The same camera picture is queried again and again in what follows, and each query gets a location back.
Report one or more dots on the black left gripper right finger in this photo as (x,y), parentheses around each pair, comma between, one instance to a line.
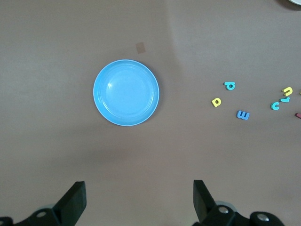
(207,209)

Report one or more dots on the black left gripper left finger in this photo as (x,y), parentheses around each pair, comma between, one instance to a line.
(68,207)

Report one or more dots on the blue foam letter m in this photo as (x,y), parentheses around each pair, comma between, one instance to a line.
(243,115)

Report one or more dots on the teal foam letter p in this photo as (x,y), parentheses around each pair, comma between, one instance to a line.
(227,83)

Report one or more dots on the yellow letter p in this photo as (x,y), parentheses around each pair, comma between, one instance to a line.
(214,103)

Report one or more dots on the teal foam letter c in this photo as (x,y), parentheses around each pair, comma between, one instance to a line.
(272,105)

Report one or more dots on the blue plate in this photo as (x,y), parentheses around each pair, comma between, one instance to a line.
(126,93)

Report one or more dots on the red foam letter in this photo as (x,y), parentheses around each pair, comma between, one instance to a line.
(298,115)

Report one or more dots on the teal foam letter r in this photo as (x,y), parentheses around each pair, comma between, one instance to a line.
(285,100)

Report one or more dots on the yellow foam letter u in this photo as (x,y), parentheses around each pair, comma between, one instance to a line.
(288,88)

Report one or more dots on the white plate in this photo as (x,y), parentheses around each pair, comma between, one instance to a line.
(296,1)

